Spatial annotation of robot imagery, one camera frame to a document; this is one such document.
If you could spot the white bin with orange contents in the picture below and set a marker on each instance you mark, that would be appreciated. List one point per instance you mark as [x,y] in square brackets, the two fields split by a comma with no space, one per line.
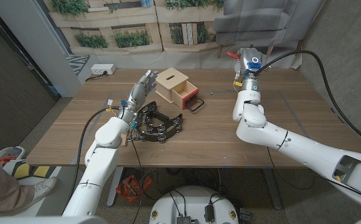
[7,154]

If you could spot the wooden box with slot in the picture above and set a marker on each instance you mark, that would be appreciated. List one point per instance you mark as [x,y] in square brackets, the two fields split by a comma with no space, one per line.
[168,85]

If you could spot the wooden drawer with red front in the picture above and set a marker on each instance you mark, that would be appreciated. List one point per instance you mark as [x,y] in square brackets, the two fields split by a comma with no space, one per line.
[190,97]

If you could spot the person's leg in beige trousers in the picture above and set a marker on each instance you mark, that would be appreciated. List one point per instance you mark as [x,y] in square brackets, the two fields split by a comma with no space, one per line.
[0,189]

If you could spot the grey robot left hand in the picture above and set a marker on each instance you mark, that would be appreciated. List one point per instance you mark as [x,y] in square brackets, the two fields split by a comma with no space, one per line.
[138,93]

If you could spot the black adapter on torso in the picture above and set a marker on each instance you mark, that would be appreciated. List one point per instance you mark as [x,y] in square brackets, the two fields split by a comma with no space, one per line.
[209,213]

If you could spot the printed room backdrop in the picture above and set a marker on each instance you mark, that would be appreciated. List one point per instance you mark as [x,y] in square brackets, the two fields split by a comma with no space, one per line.
[183,56]

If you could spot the white power strip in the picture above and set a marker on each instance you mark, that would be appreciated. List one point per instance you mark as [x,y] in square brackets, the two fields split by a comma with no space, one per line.
[102,69]

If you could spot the white sneaker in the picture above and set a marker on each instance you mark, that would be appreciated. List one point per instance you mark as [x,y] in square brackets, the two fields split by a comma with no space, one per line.
[42,188]

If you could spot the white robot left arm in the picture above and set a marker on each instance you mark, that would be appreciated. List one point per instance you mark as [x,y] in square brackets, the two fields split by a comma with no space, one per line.
[96,174]

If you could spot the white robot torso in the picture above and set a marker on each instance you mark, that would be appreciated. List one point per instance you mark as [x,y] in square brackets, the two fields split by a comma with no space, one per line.
[193,199]

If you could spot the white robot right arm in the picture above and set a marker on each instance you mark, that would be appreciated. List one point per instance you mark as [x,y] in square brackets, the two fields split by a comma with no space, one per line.
[292,143]

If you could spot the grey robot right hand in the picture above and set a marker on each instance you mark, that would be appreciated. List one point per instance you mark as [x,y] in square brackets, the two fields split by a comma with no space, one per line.
[250,63]

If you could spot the black half-moon tambourine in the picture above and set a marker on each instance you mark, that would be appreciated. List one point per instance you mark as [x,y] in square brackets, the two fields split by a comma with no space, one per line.
[168,132]

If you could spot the metal table leg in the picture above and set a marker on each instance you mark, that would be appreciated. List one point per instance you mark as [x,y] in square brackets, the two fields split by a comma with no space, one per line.
[272,189]
[114,186]

